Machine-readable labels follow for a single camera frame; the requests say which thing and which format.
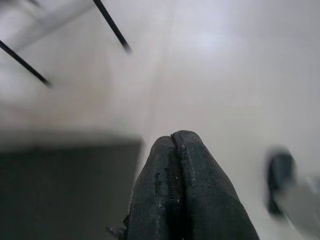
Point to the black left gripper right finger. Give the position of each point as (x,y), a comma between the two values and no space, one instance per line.
(210,195)

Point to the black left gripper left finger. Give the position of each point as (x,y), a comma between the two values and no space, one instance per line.
(155,190)

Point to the black grey robot left foot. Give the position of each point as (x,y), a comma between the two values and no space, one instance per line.
(280,175)

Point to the dark grey mat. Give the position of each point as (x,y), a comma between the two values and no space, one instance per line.
(62,195)

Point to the thin black table leg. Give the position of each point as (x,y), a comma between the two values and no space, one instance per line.
(112,26)
(25,63)

